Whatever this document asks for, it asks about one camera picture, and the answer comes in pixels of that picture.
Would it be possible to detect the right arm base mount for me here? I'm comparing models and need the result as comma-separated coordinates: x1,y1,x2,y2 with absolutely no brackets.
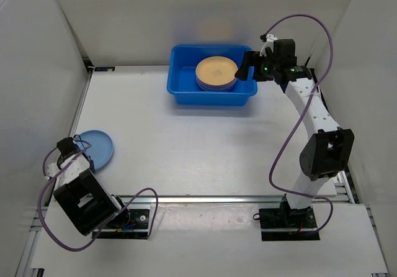
252,202,320,242

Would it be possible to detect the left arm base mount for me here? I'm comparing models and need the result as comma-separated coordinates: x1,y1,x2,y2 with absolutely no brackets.
97,204,151,240

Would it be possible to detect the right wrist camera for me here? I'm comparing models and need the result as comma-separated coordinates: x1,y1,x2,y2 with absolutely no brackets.
259,34,278,57

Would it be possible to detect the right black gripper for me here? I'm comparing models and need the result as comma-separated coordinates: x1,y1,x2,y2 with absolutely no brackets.
234,52,279,83

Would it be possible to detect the pink plate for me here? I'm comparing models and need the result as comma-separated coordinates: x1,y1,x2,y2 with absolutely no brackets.
197,79,236,89

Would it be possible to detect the yellow plate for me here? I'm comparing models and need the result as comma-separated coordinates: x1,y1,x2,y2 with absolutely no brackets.
195,56,238,85

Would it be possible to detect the blue plate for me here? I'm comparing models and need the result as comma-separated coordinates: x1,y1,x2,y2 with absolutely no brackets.
73,130,114,171

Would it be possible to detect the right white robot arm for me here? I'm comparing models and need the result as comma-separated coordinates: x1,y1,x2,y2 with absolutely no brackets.
235,34,354,227

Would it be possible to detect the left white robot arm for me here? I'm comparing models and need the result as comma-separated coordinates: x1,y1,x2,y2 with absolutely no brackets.
54,137,131,235

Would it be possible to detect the purple plate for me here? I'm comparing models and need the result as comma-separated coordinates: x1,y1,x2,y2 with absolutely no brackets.
200,86,234,92

